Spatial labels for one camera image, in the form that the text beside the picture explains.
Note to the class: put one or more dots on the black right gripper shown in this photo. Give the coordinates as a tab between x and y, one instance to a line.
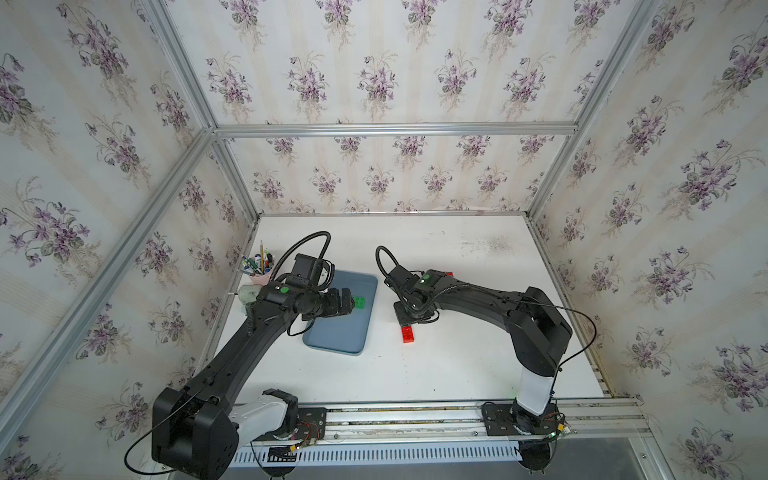
402	319

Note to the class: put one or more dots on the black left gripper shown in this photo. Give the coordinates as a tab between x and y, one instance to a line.
333	308

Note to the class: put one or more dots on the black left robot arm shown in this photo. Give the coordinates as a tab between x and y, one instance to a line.
197	429

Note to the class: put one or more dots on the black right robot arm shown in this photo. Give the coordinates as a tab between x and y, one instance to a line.
539	333

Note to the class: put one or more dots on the blue plastic tray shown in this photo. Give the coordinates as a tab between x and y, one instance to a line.
345	334

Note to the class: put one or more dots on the pink pen holder cup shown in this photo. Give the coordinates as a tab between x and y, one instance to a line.
260	276

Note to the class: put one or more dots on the pale green lotion bottle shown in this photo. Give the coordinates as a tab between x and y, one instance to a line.
248	294

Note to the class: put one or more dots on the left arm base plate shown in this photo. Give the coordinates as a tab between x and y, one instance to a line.
306	427

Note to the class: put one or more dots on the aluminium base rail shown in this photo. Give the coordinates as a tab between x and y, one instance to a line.
412	433

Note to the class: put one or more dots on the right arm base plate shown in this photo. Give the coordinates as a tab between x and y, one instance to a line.
508	419

